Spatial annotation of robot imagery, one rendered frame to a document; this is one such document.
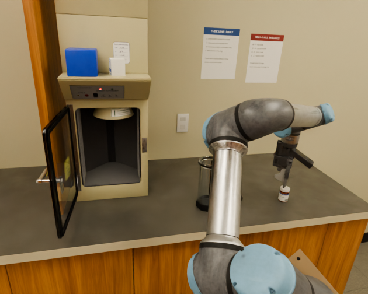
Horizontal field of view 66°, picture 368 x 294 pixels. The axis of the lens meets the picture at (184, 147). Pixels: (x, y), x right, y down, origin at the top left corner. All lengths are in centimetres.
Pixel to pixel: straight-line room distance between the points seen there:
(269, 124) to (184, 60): 94
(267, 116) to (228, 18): 100
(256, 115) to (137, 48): 58
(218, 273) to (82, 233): 65
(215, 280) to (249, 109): 44
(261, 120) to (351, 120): 159
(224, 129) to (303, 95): 125
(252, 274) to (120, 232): 67
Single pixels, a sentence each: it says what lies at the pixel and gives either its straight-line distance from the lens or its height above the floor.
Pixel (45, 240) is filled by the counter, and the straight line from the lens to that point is 121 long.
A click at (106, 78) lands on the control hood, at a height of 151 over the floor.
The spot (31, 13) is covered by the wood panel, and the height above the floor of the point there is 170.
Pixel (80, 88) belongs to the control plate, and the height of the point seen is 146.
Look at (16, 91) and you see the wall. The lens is 170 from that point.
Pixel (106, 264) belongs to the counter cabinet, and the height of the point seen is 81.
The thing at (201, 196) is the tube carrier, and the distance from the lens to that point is 127.
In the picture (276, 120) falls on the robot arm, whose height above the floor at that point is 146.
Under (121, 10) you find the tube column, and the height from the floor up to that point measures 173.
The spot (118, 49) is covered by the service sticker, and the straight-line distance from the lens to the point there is 117.
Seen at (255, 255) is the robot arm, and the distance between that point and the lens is 65.
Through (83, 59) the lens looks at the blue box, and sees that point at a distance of 107.
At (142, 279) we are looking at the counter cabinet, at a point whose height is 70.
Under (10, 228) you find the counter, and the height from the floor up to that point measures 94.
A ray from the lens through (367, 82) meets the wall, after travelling 233.
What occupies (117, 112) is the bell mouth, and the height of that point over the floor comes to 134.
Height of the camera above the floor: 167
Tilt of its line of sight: 22 degrees down
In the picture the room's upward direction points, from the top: 3 degrees clockwise
